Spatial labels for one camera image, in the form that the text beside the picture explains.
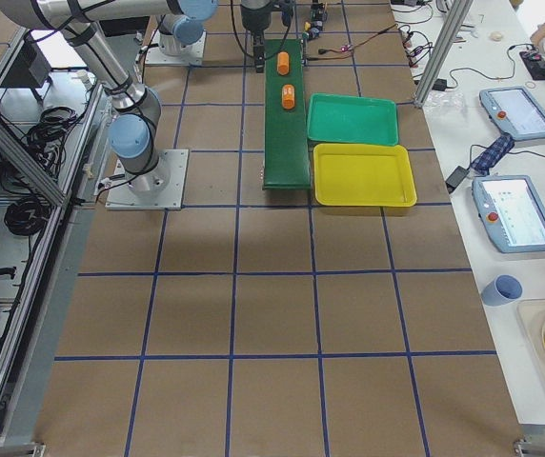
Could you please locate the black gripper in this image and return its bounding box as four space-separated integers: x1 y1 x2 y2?
240 0 294 73

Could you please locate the plain orange cylinder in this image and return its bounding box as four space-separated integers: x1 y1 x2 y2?
276 51 291 76

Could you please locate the orange cylinder labelled 4680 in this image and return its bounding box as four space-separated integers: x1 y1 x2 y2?
281 84 295 110

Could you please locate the green tray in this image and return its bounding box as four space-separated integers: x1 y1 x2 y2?
307 93 399 146

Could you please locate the green conveyor belt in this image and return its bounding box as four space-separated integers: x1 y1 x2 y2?
263 39 311 189

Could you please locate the yellow tray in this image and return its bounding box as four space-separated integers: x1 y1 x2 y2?
313 143 417 208

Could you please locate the black power adapter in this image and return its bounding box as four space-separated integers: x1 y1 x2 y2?
445 166 469 194

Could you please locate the teach pendant far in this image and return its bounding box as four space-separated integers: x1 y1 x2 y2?
478 86 545 141

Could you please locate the teach pendant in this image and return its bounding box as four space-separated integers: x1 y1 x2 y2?
472 175 545 253
478 86 545 141

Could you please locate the blue checkered cloth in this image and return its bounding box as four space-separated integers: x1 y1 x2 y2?
470 133 515 176

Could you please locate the teach pendant near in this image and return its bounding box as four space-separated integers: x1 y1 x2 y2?
472 175 545 253

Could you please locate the blue cup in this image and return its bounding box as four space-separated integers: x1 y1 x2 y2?
481 274 523 307

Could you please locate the red black wire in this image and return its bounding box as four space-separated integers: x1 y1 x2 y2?
317 24 402 56

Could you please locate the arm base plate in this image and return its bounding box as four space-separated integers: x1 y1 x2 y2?
145 31 207 67
105 149 189 210

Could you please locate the aluminium frame post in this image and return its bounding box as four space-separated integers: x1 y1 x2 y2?
414 0 473 108

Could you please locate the black cable bundle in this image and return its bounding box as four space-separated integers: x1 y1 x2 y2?
4 195 48 238

